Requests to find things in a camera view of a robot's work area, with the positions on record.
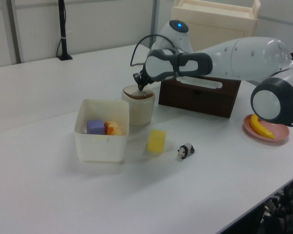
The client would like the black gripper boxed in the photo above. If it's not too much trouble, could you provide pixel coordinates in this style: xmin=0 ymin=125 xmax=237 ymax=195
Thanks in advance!
xmin=132 ymin=69 xmax=150 ymax=92

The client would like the cream trash can lid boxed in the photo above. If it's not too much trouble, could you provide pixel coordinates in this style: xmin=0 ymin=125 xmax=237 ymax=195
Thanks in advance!
xmin=123 ymin=85 xmax=155 ymax=99

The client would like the beige cup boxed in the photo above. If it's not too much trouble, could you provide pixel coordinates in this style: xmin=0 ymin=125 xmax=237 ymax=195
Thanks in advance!
xmin=121 ymin=90 xmax=156 ymax=127

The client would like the orange toy bread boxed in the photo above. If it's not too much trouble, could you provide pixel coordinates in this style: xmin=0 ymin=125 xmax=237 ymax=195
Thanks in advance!
xmin=104 ymin=120 xmax=124 ymax=137

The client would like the yellow foam block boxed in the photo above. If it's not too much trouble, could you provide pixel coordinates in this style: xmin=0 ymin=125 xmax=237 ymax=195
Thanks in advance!
xmin=146 ymin=129 xmax=167 ymax=154

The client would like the dark brown tissue box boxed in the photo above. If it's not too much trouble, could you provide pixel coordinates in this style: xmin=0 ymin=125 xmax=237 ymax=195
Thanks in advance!
xmin=158 ymin=76 xmax=242 ymax=119

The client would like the purple foam block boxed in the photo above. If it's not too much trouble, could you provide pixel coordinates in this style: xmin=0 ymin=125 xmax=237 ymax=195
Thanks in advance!
xmin=86 ymin=118 xmax=106 ymax=135

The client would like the white rectangular plastic bin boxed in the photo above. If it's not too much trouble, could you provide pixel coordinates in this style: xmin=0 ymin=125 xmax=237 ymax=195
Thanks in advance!
xmin=74 ymin=98 xmax=130 ymax=164

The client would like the small panda toy figure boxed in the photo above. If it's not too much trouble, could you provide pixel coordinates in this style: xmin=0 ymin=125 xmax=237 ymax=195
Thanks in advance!
xmin=177 ymin=142 xmax=195 ymax=161

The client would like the yellow toy banana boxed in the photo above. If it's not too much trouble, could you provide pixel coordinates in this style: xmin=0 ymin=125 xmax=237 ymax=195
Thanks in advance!
xmin=249 ymin=114 xmax=276 ymax=139

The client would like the pink round plate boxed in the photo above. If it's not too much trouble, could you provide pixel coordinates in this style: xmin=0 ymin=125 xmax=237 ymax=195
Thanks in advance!
xmin=242 ymin=114 xmax=290 ymax=146

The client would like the black equipment under table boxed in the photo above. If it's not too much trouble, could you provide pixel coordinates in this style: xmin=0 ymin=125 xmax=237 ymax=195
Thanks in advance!
xmin=257 ymin=179 xmax=293 ymax=234

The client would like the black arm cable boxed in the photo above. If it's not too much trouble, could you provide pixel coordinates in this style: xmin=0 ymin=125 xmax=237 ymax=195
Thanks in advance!
xmin=130 ymin=35 xmax=179 ymax=68

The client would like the white drawer handle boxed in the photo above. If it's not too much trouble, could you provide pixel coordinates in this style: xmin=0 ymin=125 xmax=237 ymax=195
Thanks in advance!
xmin=175 ymin=77 xmax=223 ymax=89

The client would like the black camera stand pole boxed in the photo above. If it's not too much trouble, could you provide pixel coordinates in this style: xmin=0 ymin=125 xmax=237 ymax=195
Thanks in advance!
xmin=56 ymin=0 xmax=73 ymax=61

